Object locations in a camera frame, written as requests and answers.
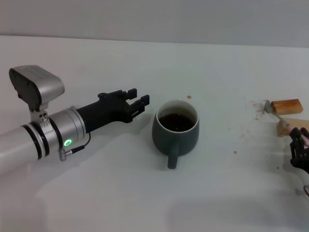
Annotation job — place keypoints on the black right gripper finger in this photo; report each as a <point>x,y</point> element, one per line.
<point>296,142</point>
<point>306,134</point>

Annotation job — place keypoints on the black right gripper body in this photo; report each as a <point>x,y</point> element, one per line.
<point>303,162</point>

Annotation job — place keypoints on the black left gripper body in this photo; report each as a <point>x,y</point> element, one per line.
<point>106,111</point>

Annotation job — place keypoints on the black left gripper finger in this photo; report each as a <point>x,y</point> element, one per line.
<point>144,101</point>
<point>132,93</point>

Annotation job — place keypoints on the grey ceramic cup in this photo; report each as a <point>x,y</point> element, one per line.
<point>173,142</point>

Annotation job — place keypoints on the light notched wooden block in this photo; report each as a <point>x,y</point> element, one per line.
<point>283,129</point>

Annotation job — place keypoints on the stained rectangular wooden block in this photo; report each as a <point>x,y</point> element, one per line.
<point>288,106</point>

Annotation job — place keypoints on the dark coffee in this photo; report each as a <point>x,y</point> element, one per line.
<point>176,123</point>

